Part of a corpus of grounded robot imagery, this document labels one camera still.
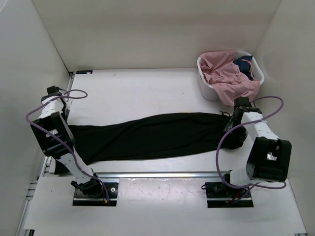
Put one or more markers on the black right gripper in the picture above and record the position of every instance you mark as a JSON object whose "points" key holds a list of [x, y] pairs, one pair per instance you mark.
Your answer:
{"points": [[230, 124]]}

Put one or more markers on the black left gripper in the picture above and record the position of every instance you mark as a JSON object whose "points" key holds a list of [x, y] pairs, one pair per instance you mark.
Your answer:
{"points": [[66, 118]]}

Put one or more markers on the black trousers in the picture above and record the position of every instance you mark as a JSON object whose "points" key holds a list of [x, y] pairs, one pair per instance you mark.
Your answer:
{"points": [[151, 138]]}

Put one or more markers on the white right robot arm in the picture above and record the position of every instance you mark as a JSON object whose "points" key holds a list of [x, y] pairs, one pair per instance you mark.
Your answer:
{"points": [[269, 157]]}

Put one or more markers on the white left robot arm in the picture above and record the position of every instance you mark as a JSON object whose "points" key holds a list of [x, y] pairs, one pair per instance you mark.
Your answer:
{"points": [[49, 125]]}

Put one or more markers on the pink trousers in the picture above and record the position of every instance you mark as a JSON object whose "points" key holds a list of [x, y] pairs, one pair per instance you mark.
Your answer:
{"points": [[231, 81]]}

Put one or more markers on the white laundry basket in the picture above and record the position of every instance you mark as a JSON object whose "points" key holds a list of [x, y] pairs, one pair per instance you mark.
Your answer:
{"points": [[209, 86]]}

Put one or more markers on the navy blue garment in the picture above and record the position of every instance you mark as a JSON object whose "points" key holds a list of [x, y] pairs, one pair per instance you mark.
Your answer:
{"points": [[245, 66]]}

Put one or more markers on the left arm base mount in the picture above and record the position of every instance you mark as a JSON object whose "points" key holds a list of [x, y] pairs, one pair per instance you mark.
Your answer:
{"points": [[94, 194]]}

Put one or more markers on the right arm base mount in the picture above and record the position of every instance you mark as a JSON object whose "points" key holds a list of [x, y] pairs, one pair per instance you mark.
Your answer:
{"points": [[221, 196]]}

